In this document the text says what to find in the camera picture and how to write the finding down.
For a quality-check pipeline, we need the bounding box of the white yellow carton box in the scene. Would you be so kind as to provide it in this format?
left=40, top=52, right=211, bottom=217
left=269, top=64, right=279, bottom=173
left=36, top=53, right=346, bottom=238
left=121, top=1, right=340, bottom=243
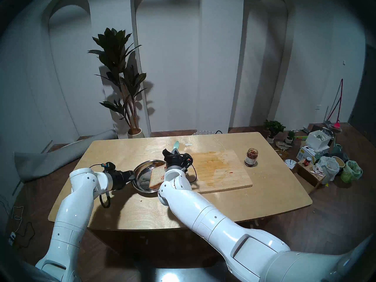
left=296, top=145, right=318, bottom=164

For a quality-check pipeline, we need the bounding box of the bushy small potted plant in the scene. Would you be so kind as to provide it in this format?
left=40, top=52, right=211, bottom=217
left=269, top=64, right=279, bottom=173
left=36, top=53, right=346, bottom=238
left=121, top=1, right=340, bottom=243
left=263, top=119, right=286, bottom=144

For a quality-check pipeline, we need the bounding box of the green plastic bag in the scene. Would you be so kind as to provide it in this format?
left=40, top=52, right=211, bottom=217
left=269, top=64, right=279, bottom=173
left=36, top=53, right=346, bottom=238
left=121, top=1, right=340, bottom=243
left=341, top=160, right=363, bottom=184

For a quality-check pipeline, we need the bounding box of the slice of white bread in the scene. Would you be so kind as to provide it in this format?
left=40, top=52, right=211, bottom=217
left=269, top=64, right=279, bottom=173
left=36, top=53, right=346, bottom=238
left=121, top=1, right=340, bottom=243
left=149, top=164, right=167, bottom=189

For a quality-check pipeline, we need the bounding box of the red handled broom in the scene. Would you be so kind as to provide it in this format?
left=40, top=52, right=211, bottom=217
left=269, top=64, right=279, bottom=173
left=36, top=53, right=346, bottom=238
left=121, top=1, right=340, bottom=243
left=325, top=78, right=344, bottom=130

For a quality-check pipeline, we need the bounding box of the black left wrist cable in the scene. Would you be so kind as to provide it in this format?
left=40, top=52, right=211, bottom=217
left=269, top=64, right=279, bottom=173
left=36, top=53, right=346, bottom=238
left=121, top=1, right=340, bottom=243
left=89, top=163, right=112, bottom=209

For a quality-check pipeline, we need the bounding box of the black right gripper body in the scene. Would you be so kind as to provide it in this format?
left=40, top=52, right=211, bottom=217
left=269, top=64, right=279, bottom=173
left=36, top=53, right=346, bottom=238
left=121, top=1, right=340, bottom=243
left=164, top=154, right=193, bottom=172

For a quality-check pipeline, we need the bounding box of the white open box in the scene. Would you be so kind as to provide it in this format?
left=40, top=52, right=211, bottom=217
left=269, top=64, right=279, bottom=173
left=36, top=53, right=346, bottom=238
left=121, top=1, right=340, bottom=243
left=306, top=130, right=334, bottom=152

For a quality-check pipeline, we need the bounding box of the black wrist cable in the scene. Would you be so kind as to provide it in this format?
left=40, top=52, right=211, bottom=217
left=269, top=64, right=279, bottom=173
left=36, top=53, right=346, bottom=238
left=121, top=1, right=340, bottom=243
left=182, top=154, right=198, bottom=184
left=89, top=163, right=112, bottom=209

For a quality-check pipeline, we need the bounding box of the white plastic bag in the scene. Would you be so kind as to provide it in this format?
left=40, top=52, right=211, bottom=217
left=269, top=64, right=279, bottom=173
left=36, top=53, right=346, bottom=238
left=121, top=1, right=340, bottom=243
left=313, top=156, right=340, bottom=185

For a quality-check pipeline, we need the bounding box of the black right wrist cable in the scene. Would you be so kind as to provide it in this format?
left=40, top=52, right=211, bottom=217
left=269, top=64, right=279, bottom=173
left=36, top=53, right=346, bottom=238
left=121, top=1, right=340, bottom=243
left=182, top=154, right=198, bottom=184

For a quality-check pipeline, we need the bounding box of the tall dark green plant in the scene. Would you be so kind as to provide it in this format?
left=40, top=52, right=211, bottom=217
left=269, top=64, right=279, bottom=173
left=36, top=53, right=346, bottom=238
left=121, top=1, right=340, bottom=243
left=87, top=28, right=148, bottom=130

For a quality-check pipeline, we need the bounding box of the black floor cable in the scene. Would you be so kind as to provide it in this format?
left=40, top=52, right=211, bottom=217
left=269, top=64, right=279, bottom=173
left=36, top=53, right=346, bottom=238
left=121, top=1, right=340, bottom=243
left=6, top=221, right=36, bottom=249

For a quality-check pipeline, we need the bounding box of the round steel plate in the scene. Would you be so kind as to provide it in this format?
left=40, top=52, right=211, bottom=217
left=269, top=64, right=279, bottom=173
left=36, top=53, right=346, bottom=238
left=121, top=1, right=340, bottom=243
left=131, top=160, right=168, bottom=194

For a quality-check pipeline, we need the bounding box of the brown cardboard box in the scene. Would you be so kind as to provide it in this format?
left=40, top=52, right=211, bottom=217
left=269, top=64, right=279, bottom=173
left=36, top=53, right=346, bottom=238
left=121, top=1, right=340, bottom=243
left=292, top=160, right=323, bottom=188

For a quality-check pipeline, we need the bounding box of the glass jam jar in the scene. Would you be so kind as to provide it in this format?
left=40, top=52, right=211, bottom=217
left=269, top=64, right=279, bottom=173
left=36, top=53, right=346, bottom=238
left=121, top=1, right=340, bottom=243
left=244, top=148, right=258, bottom=167

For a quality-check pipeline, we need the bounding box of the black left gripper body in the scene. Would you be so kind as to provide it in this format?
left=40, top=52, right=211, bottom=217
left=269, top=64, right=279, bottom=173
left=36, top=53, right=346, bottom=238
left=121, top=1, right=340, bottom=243
left=101, top=162, right=132, bottom=191

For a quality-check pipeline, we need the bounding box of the wooden cutting board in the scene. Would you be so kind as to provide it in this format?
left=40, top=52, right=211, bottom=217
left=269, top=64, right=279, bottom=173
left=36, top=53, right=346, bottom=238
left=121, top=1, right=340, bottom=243
left=184, top=150, right=253, bottom=194

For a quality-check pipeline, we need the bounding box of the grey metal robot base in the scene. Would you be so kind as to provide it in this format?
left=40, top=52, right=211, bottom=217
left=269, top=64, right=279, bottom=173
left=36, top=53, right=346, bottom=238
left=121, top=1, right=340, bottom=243
left=134, top=255, right=232, bottom=282

